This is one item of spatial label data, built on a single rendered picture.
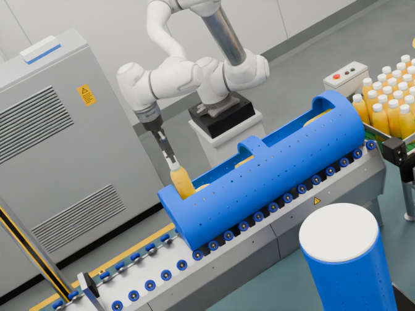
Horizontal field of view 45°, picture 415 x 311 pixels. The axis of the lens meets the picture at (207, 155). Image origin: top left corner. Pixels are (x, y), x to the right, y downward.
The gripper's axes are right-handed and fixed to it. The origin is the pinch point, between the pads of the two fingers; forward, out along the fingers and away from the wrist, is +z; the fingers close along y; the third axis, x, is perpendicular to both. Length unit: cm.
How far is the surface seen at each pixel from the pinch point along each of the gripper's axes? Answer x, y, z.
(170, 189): -5.5, -1.0, 12.7
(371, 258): 39, 60, 38
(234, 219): 10.3, 13.4, 31.0
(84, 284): -53, 2, 28
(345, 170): 65, 11, 43
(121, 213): -31, -157, 117
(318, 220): 34, 37, 32
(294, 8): 222, -281, 92
